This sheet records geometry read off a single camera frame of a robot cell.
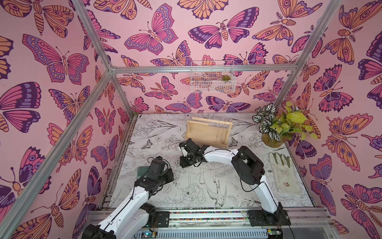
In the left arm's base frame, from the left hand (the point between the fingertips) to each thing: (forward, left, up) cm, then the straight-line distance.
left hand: (174, 172), depth 86 cm
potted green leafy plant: (+17, -57, +18) cm, 62 cm away
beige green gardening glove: (-2, -66, -4) cm, 66 cm away
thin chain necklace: (-3, -9, -5) cm, 11 cm away
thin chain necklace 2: (-5, -16, -4) cm, 17 cm away
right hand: (+8, -3, -3) cm, 9 cm away
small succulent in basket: (+49, -31, +31) cm, 66 cm away
